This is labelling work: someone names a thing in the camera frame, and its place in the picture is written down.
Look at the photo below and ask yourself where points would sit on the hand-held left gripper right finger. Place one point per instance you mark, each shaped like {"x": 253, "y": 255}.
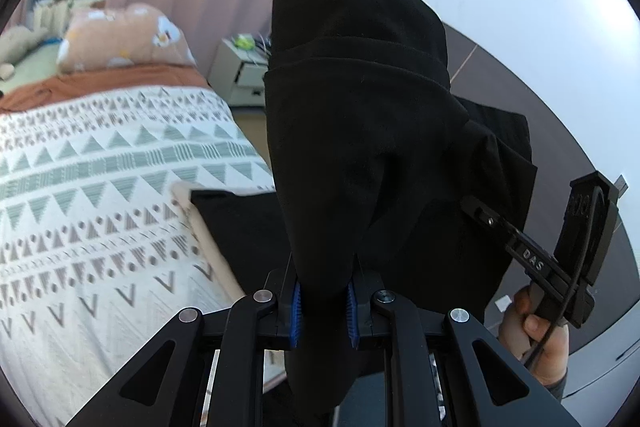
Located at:
{"x": 352, "y": 312}

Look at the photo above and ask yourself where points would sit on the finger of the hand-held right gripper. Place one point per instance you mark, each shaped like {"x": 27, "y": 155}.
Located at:
{"x": 525, "y": 252}

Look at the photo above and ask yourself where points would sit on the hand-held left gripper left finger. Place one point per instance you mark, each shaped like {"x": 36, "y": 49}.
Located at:
{"x": 296, "y": 312}

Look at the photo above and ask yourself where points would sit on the black garment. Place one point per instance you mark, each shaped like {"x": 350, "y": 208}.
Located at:
{"x": 350, "y": 107}

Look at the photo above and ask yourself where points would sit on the person's right forearm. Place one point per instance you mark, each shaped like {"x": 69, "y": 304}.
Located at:
{"x": 559, "y": 387}

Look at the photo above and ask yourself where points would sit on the person's right hand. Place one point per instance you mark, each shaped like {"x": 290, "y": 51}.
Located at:
{"x": 550, "y": 357}

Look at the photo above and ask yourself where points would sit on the beige mattress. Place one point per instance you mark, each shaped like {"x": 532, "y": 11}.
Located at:
{"x": 210, "y": 237}

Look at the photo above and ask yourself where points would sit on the white geometric patterned blanket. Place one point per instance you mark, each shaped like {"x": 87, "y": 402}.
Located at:
{"x": 100, "y": 187}

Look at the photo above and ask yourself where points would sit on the white bedside cabinet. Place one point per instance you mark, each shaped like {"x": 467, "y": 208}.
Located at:
{"x": 235, "y": 72}

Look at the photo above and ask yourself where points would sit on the green item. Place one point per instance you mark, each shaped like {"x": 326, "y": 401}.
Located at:
{"x": 244, "y": 41}

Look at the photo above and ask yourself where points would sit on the peach flower print pillow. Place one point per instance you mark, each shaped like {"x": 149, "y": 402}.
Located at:
{"x": 115, "y": 37}

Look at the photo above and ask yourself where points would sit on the pale green bed sheet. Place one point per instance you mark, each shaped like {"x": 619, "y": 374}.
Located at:
{"x": 30, "y": 79}

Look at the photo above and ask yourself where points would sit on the grey plush toy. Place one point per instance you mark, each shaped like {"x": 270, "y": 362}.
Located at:
{"x": 20, "y": 42}

